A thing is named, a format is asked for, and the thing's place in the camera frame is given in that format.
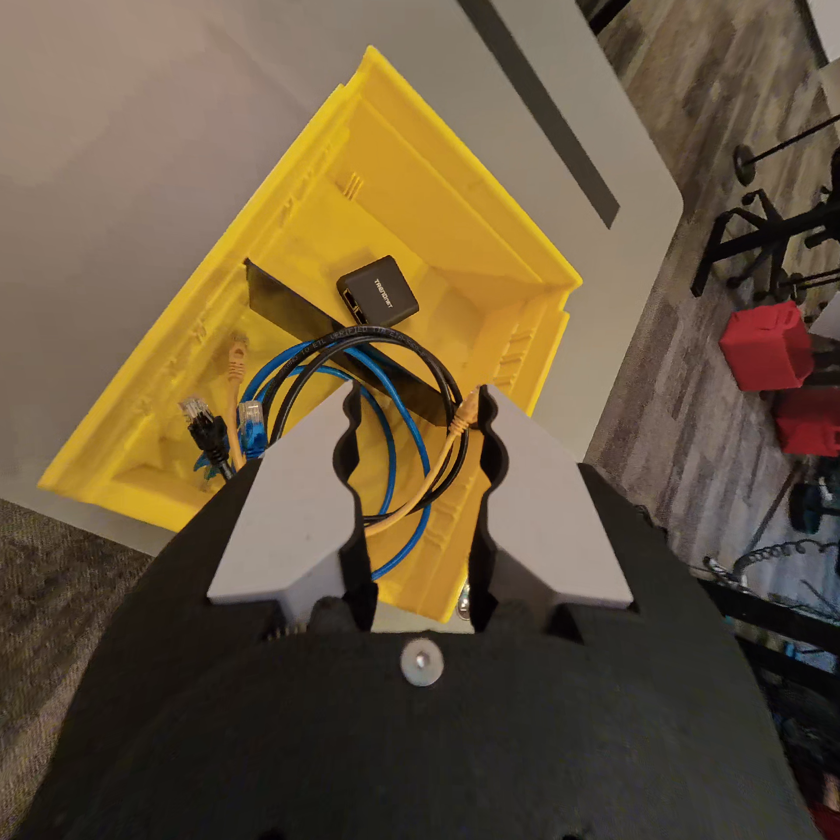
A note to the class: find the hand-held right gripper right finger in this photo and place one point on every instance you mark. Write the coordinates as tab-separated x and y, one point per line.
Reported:
551	525

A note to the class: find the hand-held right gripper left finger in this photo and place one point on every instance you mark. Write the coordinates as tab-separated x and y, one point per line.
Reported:
289	525

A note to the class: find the black ethernet splitter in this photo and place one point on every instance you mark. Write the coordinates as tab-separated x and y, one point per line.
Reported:
384	289

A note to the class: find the yellow plastic bin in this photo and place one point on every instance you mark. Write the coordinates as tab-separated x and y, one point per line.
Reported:
426	216

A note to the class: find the black bin divider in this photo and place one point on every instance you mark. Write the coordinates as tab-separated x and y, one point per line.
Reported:
282	295

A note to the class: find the red storage bin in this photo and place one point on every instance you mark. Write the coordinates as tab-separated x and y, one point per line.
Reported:
810	423
768	348

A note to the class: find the black office chair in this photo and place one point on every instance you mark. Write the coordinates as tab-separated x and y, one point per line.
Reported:
781	226

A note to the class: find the sign on floor stand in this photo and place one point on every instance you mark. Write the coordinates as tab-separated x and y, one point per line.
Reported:
745	164

